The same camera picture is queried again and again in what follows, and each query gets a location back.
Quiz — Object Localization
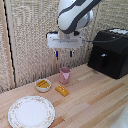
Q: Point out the yellow food pieces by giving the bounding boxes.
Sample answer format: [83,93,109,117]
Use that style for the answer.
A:
[36,79,51,89]

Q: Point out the black air fryer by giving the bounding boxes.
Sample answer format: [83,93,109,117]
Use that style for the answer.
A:
[87,28,128,80]

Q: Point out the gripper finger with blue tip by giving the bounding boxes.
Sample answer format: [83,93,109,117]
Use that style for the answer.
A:
[54,48,60,61]
[69,48,74,58]

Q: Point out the white floral plate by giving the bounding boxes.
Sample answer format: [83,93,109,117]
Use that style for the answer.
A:
[7,95,56,128]

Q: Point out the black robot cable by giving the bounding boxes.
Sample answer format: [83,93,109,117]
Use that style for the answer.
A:
[81,35,122,44]

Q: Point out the yellow food block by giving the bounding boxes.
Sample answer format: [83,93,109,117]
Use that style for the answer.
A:
[54,85,71,98]

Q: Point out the pink cup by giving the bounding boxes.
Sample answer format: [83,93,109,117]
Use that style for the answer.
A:
[59,66,72,85]

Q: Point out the small white bowl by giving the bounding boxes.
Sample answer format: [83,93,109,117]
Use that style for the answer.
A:
[35,78,53,93]

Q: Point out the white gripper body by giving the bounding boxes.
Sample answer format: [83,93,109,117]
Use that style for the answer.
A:
[46,31,84,50]

